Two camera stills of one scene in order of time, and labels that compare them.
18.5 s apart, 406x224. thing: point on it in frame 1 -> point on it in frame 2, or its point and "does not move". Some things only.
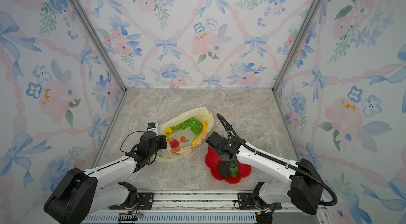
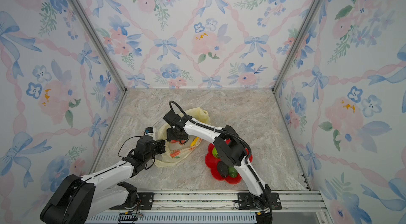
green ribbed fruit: x=233 y=169 does not move
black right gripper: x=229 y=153 -> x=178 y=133
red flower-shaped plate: x=213 y=157 does not move
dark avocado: x=223 y=168 does not move
